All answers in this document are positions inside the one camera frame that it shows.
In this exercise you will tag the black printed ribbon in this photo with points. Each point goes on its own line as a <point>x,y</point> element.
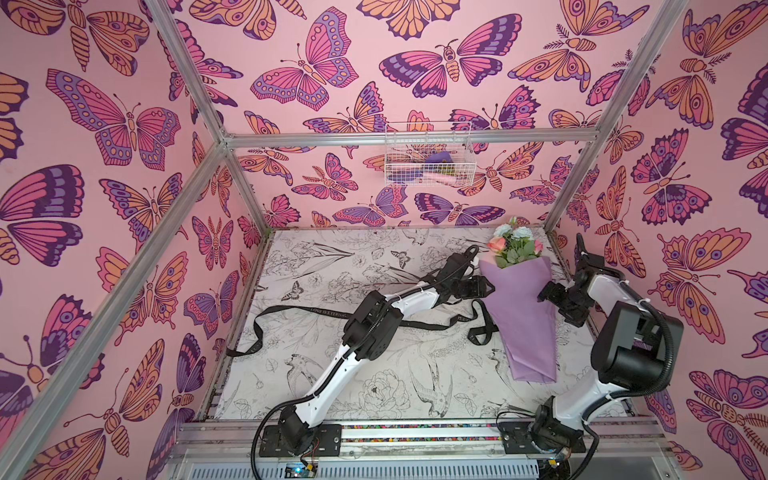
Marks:
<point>478,336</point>

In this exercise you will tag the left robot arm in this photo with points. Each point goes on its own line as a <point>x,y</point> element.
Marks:
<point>367,334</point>

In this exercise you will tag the aluminium frame structure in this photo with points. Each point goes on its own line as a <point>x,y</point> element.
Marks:
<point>27,440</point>

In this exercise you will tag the purple pink wrapping paper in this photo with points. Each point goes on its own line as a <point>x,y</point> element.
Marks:
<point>526,325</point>

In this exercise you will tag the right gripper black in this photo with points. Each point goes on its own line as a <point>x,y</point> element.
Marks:
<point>558,293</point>

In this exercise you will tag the orange pink fake rose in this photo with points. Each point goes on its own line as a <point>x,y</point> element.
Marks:
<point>497,245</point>

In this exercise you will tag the white fake flower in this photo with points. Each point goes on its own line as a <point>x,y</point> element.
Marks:
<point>516,228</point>

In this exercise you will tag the white wire basket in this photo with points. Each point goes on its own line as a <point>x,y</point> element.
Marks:
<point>417,154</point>

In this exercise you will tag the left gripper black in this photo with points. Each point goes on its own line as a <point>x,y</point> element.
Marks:
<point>481,287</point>

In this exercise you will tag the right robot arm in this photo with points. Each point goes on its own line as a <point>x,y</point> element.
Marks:
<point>634,354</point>

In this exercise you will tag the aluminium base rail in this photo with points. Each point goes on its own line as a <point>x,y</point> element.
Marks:
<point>400,449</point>

